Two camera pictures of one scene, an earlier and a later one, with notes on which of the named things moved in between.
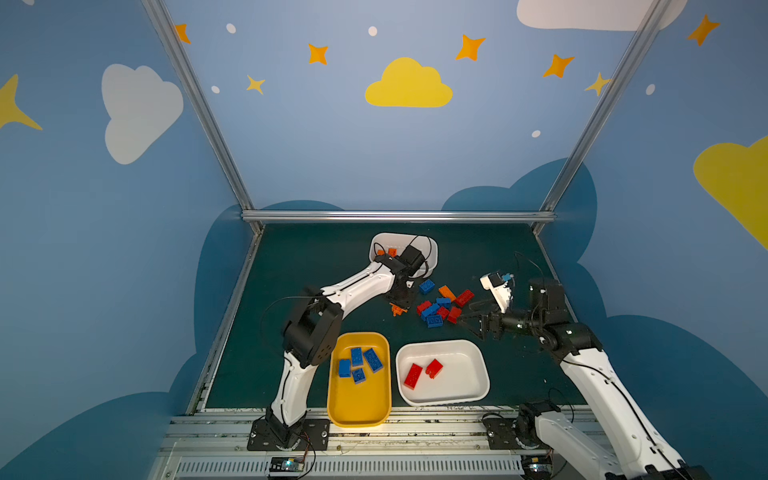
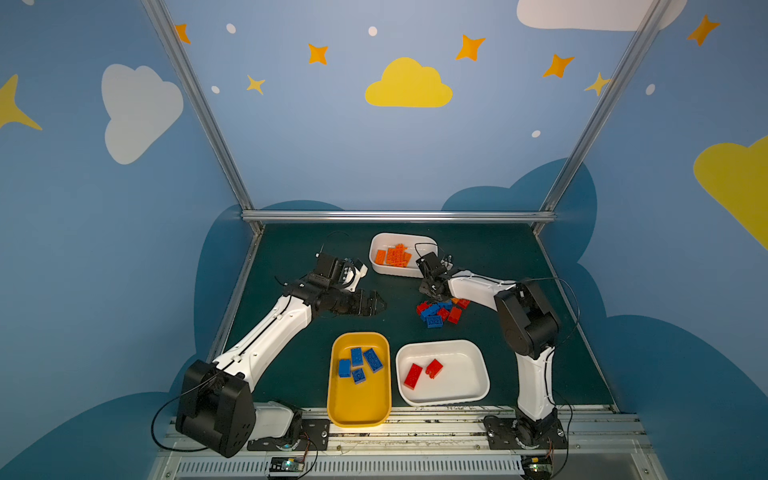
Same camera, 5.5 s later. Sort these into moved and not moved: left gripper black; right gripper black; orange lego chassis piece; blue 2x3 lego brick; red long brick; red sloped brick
Moved: left gripper black; right gripper black; orange lego chassis piece
Not moved: red long brick; blue 2x3 lego brick; red sloped brick
